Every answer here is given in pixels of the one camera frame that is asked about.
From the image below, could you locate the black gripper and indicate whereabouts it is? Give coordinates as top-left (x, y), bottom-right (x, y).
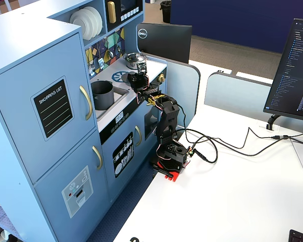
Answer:
top-left (127, 72), bottom-right (160, 97)

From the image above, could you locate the gray pot lid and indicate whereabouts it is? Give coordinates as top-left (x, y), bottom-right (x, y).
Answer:
top-left (121, 72), bottom-right (137, 84)

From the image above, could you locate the stainless steel pot lid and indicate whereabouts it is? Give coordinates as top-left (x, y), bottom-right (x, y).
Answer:
top-left (123, 52), bottom-right (145, 64)

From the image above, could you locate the gray cooking pot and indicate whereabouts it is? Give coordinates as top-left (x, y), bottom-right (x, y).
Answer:
top-left (90, 80), bottom-right (115, 111)

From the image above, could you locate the metal toy ladle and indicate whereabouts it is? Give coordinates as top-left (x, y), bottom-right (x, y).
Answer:
top-left (106, 36), bottom-right (115, 59)

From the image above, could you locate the metal toy slotted spatula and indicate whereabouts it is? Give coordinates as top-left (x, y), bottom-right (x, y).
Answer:
top-left (97, 42), bottom-right (105, 70)

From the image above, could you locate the metal toy skimmer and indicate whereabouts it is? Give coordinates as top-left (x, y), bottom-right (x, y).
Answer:
top-left (87, 50), bottom-right (96, 77)

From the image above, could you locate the tall light blue desk divider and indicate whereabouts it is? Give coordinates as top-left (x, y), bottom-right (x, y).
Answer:
top-left (146, 55), bottom-right (201, 132)

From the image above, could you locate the black Dell monitor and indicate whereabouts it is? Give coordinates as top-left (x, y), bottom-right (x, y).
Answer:
top-left (136, 22), bottom-right (193, 65)

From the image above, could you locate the white plate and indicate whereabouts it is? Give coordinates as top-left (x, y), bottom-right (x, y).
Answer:
top-left (78, 8), bottom-right (98, 38)
top-left (84, 6), bottom-right (103, 36)
top-left (69, 10), bottom-right (91, 41)

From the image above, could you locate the black trash can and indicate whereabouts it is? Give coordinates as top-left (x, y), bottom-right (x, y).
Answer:
top-left (160, 0), bottom-right (172, 24)

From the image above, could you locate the red table clamp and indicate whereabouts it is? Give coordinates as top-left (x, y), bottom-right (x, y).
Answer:
top-left (151, 161), bottom-right (190, 183)

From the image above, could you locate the low light blue desk divider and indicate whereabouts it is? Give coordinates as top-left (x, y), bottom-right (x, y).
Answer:
top-left (204, 72), bottom-right (303, 136)

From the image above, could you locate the blue toy kitchen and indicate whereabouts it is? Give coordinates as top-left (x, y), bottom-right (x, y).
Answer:
top-left (0, 0), bottom-right (168, 242)

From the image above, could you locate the monitor with lit screen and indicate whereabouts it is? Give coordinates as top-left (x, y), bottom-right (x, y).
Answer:
top-left (263, 18), bottom-right (303, 124)

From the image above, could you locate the black keyboard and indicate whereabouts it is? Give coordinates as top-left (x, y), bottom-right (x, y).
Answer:
top-left (288, 229), bottom-right (303, 242)

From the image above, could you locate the long gold fridge handle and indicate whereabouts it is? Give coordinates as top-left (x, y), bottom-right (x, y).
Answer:
top-left (79, 85), bottom-right (93, 121)

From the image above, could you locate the gold dishwasher handle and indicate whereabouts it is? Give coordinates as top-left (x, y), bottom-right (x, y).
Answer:
top-left (134, 125), bottom-right (143, 148)

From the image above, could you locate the gold microwave handle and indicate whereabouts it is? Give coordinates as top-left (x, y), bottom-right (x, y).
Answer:
top-left (107, 1), bottom-right (117, 24)

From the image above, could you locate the short gold freezer handle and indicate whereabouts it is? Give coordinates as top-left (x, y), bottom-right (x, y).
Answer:
top-left (91, 145), bottom-right (104, 171)

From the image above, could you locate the plain black cable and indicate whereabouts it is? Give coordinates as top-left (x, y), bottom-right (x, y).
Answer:
top-left (184, 136), bottom-right (303, 164)

